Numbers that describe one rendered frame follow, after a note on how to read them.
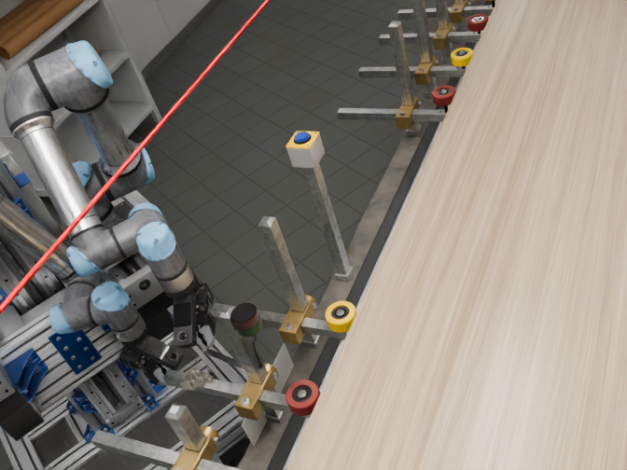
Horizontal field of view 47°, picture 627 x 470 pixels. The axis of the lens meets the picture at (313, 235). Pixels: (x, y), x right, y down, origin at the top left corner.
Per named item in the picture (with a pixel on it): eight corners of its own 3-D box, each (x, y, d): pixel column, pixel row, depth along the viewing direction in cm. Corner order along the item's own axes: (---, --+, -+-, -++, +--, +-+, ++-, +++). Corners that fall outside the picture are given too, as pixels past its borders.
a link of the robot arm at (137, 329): (145, 311, 175) (127, 337, 170) (152, 323, 178) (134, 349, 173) (121, 307, 178) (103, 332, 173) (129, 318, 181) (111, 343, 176)
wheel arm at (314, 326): (214, 320, 205) (209, 310, 202) (219, 311, 207) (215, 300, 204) (353, 343, 186) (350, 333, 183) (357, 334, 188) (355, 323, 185)
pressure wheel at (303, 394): (292, 430, 172) (279, 403, 164) (305, 402, 177) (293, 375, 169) (322, 437, 168) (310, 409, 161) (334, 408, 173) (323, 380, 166)
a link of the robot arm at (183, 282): (184, 279, 152) (148, 283, 153) (191, 293, 155) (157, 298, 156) (190, 255, 157) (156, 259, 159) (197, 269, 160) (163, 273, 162)
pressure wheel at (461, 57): (479, 74, 266) (476, 46, 259) (471, 85, 262) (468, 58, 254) (458, 73, 270) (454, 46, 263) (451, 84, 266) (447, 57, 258)
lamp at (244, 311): (255, 378, 172) (226, 320, 158) (264, 359, 175) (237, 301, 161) (275, 382, 169) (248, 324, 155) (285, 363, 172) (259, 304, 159)
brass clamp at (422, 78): (414, 85, 270) (412, 73, 267) (424, 65, 279) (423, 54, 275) (430, 85, 268) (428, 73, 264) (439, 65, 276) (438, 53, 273)
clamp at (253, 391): (240, 417, 175) (233, 405, 172) (263, 372, 184) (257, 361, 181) (259, 421, 173) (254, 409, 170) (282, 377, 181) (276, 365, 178)
